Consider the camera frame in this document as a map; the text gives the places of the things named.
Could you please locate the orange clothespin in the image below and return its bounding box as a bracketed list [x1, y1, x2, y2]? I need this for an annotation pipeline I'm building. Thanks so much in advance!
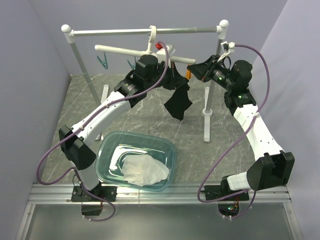
[185, 70, 192, 80]

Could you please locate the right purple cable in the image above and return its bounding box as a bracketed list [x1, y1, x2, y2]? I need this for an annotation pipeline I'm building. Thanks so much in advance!
[197, 43, 269, 219]

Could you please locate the white metal drying rack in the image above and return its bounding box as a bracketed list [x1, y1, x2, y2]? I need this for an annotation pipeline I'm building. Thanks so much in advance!
[60, 19, 230, 143]

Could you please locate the purple cable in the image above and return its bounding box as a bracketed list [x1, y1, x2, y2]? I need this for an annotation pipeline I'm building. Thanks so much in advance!
[197, 43, 269, 219]
[36, 40, 171, 222]

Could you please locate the white cloth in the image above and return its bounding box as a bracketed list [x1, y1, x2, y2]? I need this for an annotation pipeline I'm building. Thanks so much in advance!
[121, 154, 170, 186]

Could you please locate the translucent teal plastic basin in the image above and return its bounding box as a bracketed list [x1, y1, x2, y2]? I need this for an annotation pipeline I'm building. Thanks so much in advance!
[95, 131, 177, 192]

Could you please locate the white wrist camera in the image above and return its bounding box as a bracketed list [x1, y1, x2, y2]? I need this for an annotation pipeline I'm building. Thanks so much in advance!
[155, 42, 176, 63]
[217, 41, 236, 63]

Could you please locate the teal clothespin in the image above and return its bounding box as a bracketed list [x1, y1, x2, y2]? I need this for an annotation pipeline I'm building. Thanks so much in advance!
[127, 60, 136, 70]
[96, 52, 109, 70]

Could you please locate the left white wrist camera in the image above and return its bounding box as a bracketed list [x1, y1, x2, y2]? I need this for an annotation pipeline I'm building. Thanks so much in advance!
[155, 42, 176, 63]

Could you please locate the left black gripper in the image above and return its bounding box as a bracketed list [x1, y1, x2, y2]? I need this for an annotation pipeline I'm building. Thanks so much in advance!
[146, 61, 187, 91]

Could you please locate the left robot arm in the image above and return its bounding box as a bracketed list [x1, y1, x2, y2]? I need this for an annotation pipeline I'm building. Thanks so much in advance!
[59, 54, 189, 201]

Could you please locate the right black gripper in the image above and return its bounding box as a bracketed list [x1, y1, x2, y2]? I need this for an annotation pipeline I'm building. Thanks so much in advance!
[187, 55, 235, 92]

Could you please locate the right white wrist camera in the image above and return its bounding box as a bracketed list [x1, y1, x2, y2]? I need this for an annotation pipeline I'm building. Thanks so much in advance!
[217, 41, 236, 63]

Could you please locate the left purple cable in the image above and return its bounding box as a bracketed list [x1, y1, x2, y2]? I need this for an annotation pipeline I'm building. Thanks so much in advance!
[36, 40, 171, 222]

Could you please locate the black underwear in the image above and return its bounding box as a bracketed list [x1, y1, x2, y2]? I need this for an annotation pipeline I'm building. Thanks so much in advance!
[164, 71, 192, 121]

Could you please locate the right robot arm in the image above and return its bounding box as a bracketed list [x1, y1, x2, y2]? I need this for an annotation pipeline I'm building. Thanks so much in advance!
[187, 55, 295, 203]

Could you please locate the white plastic clip hanger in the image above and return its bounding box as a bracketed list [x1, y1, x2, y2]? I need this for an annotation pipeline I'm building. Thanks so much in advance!
[94, 25, 196, 65]

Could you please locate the aluminium mounting rail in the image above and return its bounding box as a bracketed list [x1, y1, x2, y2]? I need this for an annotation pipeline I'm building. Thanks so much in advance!
[27, 182, 291, 205]

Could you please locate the teal clothespin far left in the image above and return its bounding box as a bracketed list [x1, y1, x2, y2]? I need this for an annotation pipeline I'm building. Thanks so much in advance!
[96, 52, 109, 70]

